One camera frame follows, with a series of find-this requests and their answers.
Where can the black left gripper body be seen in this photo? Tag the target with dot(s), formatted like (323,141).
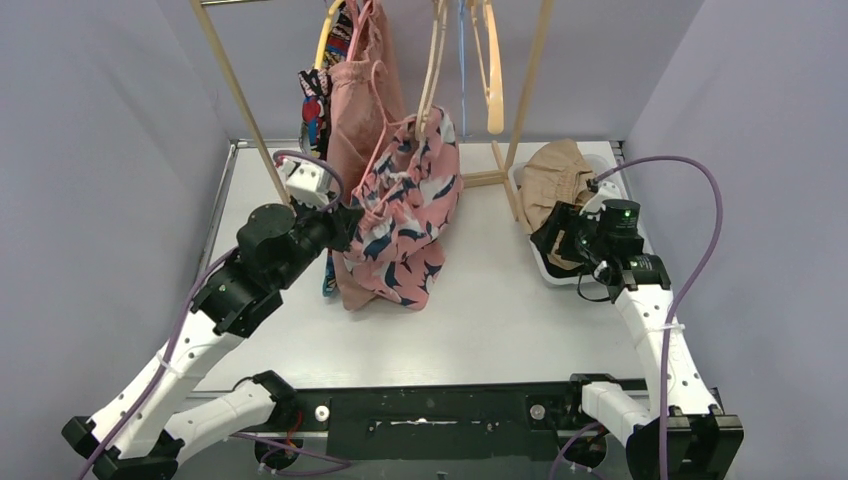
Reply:
(340,225)

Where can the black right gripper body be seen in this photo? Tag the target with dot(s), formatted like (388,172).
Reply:
(582,239)

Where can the beige shorts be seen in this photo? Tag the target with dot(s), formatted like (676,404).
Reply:
(556,172)

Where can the pink shark print shorts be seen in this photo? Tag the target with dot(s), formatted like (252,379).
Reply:
(408,195)

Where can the white plastic basket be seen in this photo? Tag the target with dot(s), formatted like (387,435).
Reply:
(553,275)

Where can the blue hanger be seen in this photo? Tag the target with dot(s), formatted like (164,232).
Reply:
(462,67)

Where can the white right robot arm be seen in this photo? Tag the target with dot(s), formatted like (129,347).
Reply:
(684,433)

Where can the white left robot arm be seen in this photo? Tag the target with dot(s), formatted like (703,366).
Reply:
(143,433)

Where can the comic print shorts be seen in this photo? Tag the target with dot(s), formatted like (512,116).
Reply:
(316,85)

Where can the yellow hanger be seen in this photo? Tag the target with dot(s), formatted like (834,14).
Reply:
(331,14)

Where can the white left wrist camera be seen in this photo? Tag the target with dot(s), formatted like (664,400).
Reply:
(306,182)

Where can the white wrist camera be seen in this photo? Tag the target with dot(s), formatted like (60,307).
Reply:
(306,182)
(601,191)

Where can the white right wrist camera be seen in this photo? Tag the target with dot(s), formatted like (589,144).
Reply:
(601,191)

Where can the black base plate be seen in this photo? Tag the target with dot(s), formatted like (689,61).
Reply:
(459,422)

